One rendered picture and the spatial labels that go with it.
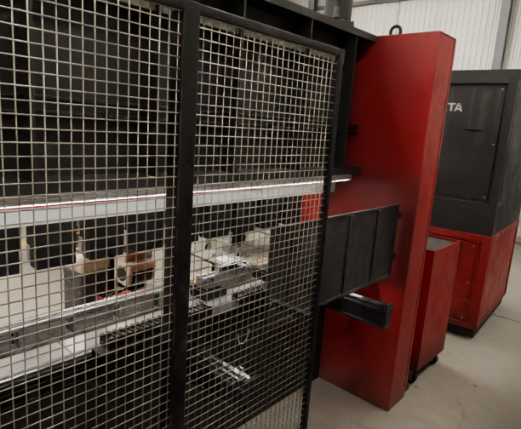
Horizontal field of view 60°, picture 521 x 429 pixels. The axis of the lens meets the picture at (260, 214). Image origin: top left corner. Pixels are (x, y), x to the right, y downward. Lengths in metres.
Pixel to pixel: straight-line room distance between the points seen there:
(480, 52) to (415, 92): 6.53
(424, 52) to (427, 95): 0.24
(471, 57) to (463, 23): 0.63
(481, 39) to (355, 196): 6.68
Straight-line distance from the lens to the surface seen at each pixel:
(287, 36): 1.37
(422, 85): 2.76
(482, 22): 9.39
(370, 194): 2.87
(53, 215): 1.77
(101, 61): 1.76
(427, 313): 3.35
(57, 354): 1.61
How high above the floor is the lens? 1.74
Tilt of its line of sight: 11 degrees down
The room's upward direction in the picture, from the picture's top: 4 degrees clockwise
